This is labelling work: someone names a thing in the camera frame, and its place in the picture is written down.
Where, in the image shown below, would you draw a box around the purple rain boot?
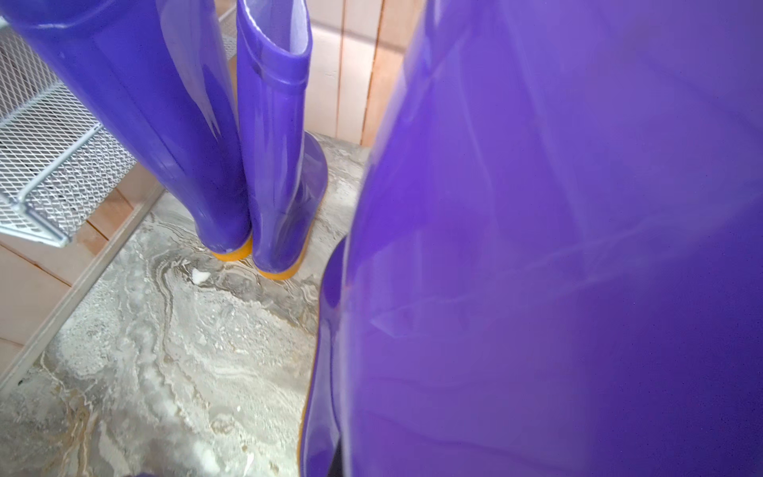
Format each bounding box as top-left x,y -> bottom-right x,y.
236,1 -> 328,280
1,1 -> 252,262
298,1 -> 762,476

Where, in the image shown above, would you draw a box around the white wire wall shelf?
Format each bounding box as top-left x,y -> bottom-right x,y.
1,1 -> 236,244

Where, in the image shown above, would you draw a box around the aluminium frame rails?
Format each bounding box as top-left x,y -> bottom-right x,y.
1,185 -> 165,399

